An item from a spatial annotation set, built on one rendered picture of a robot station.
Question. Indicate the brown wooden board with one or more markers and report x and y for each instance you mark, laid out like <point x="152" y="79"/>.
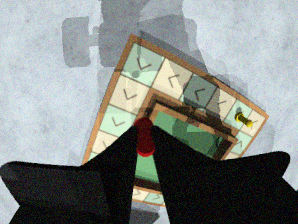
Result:
<point x="153" y="94"/>

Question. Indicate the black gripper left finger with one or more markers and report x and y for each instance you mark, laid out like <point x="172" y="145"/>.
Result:
<point x="103" y="185"/>

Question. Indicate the yellow pawn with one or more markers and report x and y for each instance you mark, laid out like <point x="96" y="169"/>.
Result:
<point x="242" y="119"/>

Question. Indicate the dark red pawn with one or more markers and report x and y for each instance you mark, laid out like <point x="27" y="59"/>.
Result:
<point x="145" y="145"/>

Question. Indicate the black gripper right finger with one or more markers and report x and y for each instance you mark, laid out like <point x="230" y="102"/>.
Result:
<point x="191" y="181"/>

